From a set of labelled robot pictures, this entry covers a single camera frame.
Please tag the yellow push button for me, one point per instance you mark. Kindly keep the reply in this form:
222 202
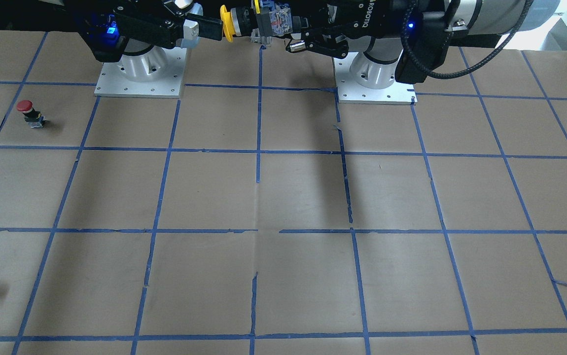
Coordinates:
261 21

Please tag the red push button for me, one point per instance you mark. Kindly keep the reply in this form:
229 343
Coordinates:
32 117

